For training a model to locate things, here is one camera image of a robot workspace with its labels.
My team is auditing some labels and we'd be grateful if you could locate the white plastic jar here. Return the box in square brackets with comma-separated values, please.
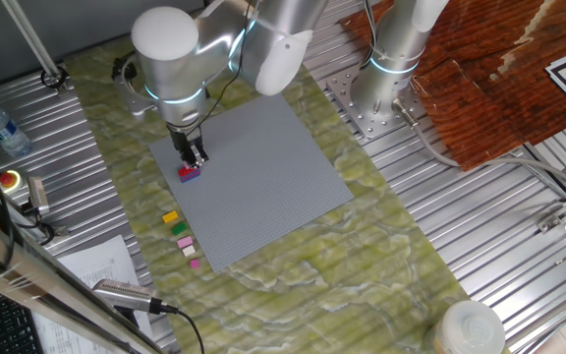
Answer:
[432, 299, 506, 354]

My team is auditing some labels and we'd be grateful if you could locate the aluminium stand pole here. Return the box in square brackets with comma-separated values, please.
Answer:
[0, 0, 72, 94]

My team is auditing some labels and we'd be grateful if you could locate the grey Lego baseplate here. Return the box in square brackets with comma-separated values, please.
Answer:
[147, 91, 355, 274]

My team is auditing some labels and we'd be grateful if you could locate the aluminium frame beam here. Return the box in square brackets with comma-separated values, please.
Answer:
[0, 206, 166, 354]

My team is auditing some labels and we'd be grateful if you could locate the clear plastic water bottle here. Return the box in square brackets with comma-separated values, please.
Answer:
[0, 100, 33, 159]

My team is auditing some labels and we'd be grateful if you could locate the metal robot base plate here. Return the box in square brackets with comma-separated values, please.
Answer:
[325, 66, 434, 140]

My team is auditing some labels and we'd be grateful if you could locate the green marble pattern mat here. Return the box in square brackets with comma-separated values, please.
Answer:
[64, 0, 513, 354]

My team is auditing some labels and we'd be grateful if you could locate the red emergency stop button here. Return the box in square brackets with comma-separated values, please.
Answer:
[0, 168, 23, 196]

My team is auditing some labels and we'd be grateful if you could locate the small silver tripod camera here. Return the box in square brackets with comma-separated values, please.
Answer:
[20, 175, 71, 243]

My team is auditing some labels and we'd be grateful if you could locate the grey robot power cable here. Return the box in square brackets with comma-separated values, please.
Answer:
[391, 97, 566, 196]

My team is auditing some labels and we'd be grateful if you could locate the silver camera with black plug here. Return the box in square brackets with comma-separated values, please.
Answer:
[90, 278, 181, 316]

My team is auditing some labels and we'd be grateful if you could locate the black cable bundle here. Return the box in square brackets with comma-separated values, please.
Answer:
[360, 0, 382, 70]

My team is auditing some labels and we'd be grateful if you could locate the black camera cable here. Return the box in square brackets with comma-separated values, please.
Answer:
[157, 302, 205, 354]

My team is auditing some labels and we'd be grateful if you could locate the printed paper sheet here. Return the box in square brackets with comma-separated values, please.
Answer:
[31, 234, 154, 354]

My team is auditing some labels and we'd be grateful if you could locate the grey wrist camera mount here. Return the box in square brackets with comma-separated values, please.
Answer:
[111, 51, 155, 122]

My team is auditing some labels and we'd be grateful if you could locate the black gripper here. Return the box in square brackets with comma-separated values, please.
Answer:
[166, 123, 210, 167]

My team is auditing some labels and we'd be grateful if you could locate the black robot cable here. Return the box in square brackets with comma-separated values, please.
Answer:
[194, 19, 250, 137]

